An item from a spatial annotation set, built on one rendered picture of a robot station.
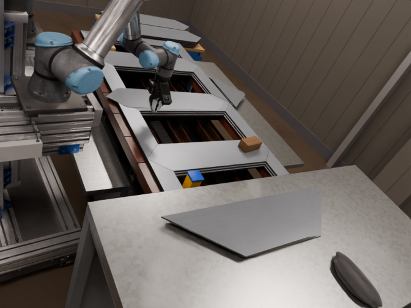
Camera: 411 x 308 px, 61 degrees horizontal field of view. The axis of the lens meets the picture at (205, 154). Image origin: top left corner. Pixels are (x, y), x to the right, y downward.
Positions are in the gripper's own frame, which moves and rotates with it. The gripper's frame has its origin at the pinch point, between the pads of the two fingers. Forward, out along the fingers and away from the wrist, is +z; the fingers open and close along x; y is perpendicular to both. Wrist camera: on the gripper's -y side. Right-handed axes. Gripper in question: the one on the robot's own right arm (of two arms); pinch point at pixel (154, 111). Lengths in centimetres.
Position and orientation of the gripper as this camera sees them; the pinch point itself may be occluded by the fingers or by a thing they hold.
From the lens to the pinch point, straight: 175.9
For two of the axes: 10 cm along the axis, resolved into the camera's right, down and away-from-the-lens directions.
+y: -4.7, -6.7, 5.7
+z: -3.3, 7.3, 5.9
